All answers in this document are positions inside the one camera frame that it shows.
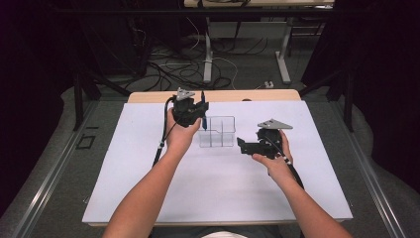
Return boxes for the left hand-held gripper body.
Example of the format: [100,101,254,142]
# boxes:
[170,87,203,129]

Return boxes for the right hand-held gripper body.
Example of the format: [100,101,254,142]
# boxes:
[255,118,294,161]

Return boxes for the blue retractable pen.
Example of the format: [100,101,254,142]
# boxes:
[200,90,209,132]

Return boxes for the clear plastic pen holder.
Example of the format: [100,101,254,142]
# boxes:
[197,115,237,149]

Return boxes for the person's right hand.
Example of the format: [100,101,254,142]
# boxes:
[251,129,294,179]

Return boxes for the person's left hand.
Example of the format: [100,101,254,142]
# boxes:
[165,107,203,154]

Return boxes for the white desk leg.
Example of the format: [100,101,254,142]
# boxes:
[202,16,214,84]
[274,16,293,85]

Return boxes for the white table mat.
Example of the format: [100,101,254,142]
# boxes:
[81,99,354,224]

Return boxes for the black metal stand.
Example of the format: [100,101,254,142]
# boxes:
[72,70,134,132]
[297,68,355,134]

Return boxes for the black horizontal bar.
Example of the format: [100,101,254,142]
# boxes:
[54,7,366,16]

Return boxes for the background wooden desk top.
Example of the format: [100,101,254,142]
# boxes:
[183,0,335,9]

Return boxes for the dark curtain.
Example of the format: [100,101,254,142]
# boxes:
[0,0,83,216]
[301,0,420,194]

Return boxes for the bundle of black floor cables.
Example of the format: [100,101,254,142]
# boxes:
[144,33,234,92]

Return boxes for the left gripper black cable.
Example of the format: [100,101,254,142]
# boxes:
[152,95,176,169]

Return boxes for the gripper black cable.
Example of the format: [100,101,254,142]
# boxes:
[152,95,176,169]
[263,135,305,190]

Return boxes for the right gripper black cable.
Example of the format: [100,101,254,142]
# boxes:
[263,135,305,190]

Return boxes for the white floor cable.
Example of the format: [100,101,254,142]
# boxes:
[184,15,240,91]

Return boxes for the aluminium floor rail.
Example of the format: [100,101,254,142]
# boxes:
[330,100,408,238]
[12,100,101,238]

